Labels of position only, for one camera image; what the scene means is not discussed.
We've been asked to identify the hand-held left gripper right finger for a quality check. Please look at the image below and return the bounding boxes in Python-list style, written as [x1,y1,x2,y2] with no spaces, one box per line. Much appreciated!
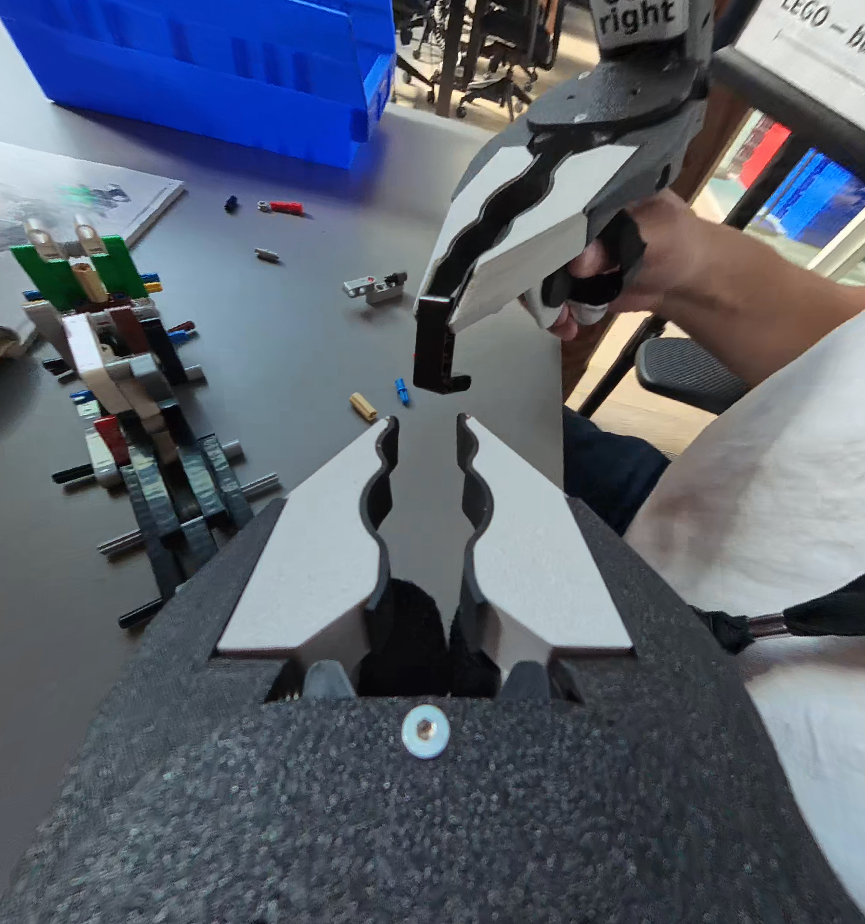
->
[456,413,635,659]

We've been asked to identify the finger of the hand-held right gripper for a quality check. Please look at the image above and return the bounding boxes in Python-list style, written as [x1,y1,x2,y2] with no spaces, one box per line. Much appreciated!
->
[412,143,549,308]
[443,143,641,333]

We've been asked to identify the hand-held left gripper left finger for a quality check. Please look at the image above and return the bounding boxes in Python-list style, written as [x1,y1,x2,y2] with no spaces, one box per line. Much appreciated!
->
[216,415,400,659]

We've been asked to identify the black angled lego beam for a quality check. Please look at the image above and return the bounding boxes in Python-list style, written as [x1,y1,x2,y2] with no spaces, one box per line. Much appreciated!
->
[411,295,474,397]

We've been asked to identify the person's right forearm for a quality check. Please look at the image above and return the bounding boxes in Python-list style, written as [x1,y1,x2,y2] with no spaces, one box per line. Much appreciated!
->
[686,208,865,394]

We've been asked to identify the grey lego beam red axle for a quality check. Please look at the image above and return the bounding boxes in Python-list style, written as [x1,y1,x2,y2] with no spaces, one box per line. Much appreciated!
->
[343,270,410,306]

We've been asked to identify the partly built lego vehicle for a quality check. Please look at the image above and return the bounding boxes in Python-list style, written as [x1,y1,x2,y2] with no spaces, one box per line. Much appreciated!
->
[10,213,282,630]

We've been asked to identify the lego instruction booklet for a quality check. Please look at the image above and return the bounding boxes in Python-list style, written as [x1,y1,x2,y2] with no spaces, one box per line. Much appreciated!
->
[0,133,188,387]

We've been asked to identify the person's right hand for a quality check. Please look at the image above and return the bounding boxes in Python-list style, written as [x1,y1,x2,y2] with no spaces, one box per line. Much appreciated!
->
[519,190,702,342]

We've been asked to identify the dark blue pants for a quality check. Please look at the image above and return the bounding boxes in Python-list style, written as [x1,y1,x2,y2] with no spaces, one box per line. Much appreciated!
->
[562,406,673,539]

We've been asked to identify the group of black office chairs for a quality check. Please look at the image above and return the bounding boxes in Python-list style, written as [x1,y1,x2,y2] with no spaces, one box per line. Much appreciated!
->
[395,0,565,121]

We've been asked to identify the black mesh office chair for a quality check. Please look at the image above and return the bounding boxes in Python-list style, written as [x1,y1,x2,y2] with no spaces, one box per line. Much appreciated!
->
[577,312,755,420]

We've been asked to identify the white paper sign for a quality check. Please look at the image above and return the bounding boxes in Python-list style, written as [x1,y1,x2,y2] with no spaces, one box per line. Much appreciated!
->
[732,0,865,99]

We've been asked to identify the blue plastic bin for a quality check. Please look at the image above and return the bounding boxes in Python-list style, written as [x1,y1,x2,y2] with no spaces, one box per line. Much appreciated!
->
[0,0,399,171]

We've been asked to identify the black metal frame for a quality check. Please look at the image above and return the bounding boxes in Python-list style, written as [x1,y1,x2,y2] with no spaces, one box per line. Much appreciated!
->
[712,47,865,232]

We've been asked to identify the black lanyard strap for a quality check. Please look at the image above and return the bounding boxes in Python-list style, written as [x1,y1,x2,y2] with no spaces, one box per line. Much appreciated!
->
[691,559,865,655]

